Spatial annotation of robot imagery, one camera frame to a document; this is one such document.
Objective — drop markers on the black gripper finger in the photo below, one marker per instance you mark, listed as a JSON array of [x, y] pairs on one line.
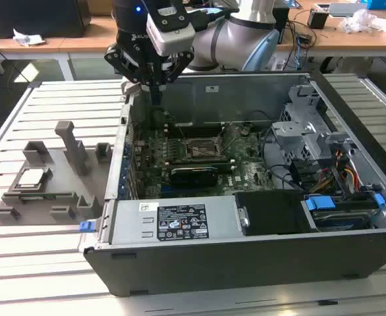
[[127, 67], [180, 66]]

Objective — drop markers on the silver CPU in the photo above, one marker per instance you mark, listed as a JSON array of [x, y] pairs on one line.
[[31, 177]]

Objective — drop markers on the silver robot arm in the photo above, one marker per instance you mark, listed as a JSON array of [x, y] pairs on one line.
[[226, 42]]

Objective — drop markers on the CPU socket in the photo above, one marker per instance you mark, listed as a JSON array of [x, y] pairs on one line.
[[201, 150]]

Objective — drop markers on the white label sticker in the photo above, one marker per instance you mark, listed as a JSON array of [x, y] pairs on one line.
[[212, 89]]

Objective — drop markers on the coin cell battery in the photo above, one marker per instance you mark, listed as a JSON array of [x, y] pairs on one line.
[[244, 131]]

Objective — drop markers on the large black box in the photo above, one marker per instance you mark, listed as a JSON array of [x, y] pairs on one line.
[[31, 16]]

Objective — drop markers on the crumpled white paper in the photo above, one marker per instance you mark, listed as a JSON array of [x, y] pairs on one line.
[[28, 39]]

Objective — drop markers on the tall black box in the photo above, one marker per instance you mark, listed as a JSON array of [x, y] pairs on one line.
[[282, 26]]

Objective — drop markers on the black graphics card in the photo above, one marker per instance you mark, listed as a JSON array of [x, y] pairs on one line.
[[193, 177]]

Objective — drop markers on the green motherboard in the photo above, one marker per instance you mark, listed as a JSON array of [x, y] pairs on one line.
[[252, 171]]

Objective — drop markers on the grey parts rack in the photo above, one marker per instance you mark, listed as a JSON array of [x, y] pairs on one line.
[[64, 184]]

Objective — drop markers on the metal drive cage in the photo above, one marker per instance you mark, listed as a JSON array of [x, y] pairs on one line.
[[298, 131]]

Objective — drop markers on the small black box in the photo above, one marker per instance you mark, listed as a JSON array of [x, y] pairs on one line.
[[317, 20]]

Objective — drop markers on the green RAM stick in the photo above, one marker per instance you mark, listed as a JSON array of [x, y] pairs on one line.
[[49, 197]]

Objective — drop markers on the black office chair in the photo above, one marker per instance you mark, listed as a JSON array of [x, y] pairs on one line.
[[331, 64]]

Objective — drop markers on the black rating label sticker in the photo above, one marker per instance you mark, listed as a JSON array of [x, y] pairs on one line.
[[183, 222]]

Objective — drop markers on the silver power supply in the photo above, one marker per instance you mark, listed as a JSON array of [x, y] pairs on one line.
[[130, 224]]

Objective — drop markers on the blue plastic latch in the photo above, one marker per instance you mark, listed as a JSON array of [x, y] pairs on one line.
[[87, 227]]

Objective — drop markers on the black plastic shroud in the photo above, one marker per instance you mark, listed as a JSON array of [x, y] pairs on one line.
[[272, 214]]

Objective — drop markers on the clear plastic bag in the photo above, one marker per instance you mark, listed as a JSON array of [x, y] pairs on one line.
[[361, 21]]

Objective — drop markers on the hard disk blue carrier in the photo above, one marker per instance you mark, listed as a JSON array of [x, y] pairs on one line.
[[319, 203]]

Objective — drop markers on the black PC case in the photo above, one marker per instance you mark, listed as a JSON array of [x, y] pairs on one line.
[[245, 263]]

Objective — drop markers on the blue box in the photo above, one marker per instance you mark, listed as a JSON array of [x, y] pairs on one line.
[[385, 4]]

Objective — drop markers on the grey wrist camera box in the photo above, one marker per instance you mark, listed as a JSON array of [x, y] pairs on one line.
[[173, 36]]

